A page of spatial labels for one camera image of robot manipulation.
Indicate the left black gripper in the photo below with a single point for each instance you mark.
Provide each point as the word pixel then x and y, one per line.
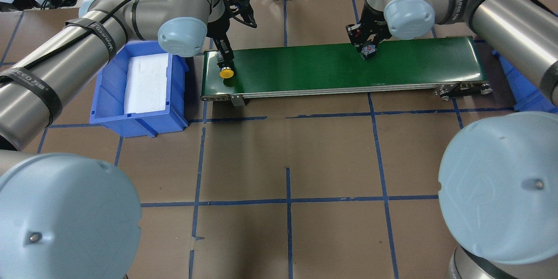
pixel 214 29

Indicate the yellow push button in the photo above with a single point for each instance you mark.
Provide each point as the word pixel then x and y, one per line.
pixel 226 69

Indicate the blue bin left side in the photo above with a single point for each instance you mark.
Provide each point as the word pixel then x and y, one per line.
pixel 108 101

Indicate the red push button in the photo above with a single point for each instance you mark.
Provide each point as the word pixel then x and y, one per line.
pixel 368 50

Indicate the white foam pad left bin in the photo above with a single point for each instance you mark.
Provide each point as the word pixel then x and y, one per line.
pixel 146 84

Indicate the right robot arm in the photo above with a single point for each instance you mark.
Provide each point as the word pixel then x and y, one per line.
pixel 498 175

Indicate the green conveyor belt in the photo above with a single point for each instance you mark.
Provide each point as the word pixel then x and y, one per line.
pixel 450 67

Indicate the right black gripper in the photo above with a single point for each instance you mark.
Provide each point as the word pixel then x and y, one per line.
pixel 369 29

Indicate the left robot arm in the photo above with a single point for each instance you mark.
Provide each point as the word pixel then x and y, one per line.
pixel 66 216

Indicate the blue bin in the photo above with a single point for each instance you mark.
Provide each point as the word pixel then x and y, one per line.
pixel 108 101
pixel 527 96

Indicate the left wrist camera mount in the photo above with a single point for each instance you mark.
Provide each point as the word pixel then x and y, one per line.
pixel 242 12

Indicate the blue bin right side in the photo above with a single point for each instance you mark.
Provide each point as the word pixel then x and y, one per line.
pixel 527 96

